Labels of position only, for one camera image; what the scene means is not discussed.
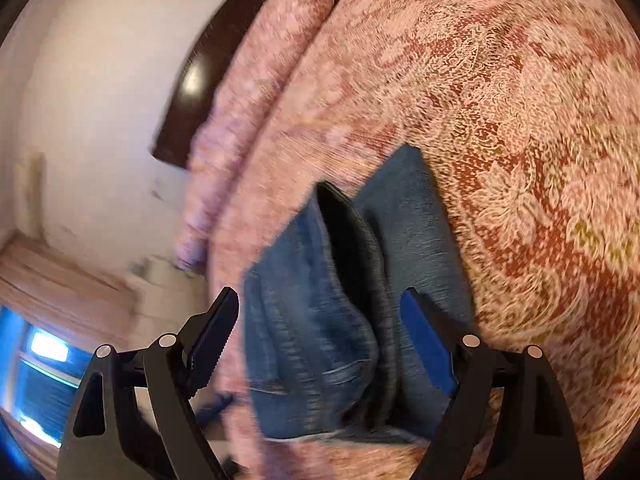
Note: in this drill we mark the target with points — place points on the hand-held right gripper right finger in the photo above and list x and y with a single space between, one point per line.
425 340

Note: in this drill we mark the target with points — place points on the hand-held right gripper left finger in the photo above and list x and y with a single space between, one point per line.
215 330

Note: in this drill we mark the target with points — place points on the blue denim pants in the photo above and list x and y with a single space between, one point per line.
300 320

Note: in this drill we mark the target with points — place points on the bright window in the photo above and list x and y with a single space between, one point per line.
40 380

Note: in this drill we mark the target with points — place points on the bed with red floral cover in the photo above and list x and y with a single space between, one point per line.
500 110

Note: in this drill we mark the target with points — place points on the dark wooden headboard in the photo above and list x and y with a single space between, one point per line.
200 85

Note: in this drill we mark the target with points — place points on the pink floral quilt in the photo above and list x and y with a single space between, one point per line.
260 60

